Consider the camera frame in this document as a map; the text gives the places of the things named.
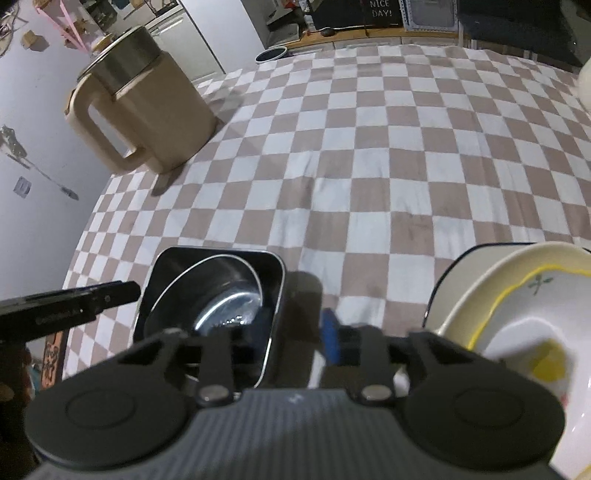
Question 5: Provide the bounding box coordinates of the dark sofa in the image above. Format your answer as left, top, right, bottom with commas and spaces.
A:
457, 0, 585, 70

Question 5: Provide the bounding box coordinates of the wooden ledge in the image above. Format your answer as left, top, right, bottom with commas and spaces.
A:
277, 25, 467, 51

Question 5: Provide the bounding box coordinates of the flower-print plate yellow rim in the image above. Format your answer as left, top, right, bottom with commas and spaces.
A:
468, 265, 591, 480

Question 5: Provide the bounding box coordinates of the cream two-handled bowl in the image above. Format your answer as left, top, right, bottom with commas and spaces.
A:
436, 241, 591, 370

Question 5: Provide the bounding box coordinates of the black lettered sign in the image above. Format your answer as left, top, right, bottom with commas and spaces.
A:
314, 0, 407, 31

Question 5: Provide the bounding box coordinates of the framed poster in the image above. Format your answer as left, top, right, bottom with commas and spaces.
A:
402, 0, 460, 33

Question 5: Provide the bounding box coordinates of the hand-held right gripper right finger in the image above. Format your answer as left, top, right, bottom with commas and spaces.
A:
321, 308, 490, 407

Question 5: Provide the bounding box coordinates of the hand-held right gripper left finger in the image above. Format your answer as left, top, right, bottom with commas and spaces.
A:
115, 314, 274, 409

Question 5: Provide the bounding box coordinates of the wall decal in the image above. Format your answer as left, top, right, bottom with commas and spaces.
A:
0, 124, 79, 201

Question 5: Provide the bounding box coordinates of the white leaf-print plate dark rim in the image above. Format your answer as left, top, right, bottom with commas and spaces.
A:
422, 240, 541, 324

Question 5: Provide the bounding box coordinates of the orange patterned object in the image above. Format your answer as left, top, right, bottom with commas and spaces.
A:
41, 332, 63, 388

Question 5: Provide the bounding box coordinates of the beige jug with steel rim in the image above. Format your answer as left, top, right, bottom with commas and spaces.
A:
65, 25, 219, 175

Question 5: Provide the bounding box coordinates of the round steel bowl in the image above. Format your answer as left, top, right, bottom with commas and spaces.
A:
144, 255, 265, 365

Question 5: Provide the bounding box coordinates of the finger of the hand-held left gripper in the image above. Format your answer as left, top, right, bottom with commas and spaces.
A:
0, 281, 140, 344

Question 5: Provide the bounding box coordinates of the square steel container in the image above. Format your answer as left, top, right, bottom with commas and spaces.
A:
133, 246, 287, 393

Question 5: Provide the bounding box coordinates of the round black bin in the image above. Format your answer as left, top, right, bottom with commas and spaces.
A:
255, 45, 289, 63

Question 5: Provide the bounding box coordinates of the white refrigerator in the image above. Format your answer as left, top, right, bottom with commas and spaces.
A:
148, 0, 269, 81

